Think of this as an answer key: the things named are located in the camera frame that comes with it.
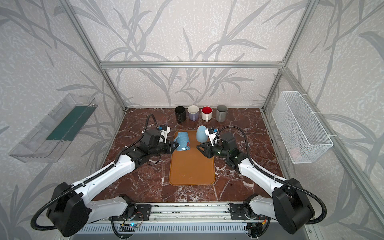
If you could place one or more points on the white wire mesh basket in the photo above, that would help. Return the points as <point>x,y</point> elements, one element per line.
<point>304,136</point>

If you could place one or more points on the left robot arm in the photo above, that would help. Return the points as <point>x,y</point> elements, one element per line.
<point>128,160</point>

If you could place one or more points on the light blue mug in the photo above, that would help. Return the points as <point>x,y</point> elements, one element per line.
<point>201,135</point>

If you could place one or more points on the blue dotted floral mug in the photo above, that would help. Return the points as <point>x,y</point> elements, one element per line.
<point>183,139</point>

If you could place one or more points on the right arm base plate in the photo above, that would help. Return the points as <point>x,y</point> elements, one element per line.
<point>237,212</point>

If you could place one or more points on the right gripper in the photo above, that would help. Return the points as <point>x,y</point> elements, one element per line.
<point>208,150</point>

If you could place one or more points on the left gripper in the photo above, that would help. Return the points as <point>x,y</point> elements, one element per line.
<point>168,146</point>

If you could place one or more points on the grey mug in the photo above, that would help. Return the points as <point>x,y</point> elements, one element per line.
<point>221,113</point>

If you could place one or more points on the lilac mug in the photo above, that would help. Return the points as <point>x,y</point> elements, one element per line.
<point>193,112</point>

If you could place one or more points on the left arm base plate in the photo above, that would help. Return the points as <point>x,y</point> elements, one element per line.
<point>139,212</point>

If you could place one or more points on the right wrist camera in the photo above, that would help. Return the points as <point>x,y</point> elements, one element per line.
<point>213,135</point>

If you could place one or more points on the aluminium front rail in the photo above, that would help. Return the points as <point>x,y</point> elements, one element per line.
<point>186,211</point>

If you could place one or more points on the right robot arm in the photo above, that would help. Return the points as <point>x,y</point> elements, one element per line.
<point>288,203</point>

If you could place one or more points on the orange rectangular tray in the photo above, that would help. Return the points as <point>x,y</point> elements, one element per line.
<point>191,167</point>

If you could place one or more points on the black mug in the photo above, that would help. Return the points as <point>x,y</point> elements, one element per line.
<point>180,112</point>

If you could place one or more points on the clear plastic wall bin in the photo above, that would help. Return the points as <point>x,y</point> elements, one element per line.
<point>48,141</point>

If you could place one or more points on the white mug red inside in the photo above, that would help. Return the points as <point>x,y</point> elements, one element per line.
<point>207,113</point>

